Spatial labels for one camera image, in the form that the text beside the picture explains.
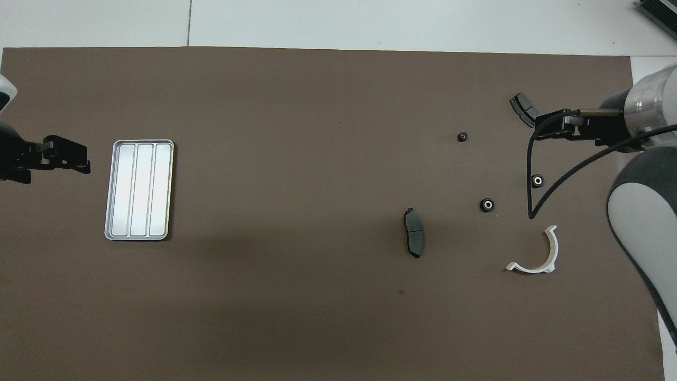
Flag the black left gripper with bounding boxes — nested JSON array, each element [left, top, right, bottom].
[[0, 122, 92, 184]]

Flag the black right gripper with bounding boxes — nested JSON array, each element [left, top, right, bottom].
[[536, 91, 644, 155]]

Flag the silver metal tray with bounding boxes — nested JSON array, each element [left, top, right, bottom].
[[104, 139, 175, 242]]

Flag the short dark brake pad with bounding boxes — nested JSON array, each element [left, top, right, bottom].
[[509, 93, 543, 128]]

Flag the grey ribbed metal device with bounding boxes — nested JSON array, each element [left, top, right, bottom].
[[637, 0, 677, 40]]

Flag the long dark brake pad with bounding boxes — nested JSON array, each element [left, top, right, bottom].
[[403, 207, 425, 259]]

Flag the brown table mat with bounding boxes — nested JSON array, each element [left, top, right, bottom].
[[0, 47, 666, 381]]

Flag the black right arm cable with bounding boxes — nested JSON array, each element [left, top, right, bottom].
[[527, 108, 677, 220]]

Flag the white curved plastic bracket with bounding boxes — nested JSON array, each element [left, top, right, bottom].
[[505, 225, 559, 275]]

